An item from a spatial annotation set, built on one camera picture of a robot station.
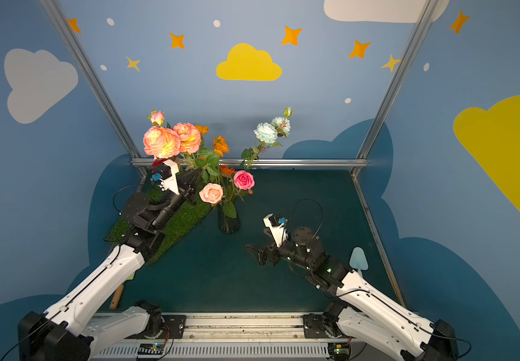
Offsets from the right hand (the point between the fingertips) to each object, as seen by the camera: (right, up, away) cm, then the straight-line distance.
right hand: (260, 235), depth 71 cm
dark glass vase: (-15, 0, +25) cm, 29 cm away
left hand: (-19, +22, -6) cm, 29 cm away
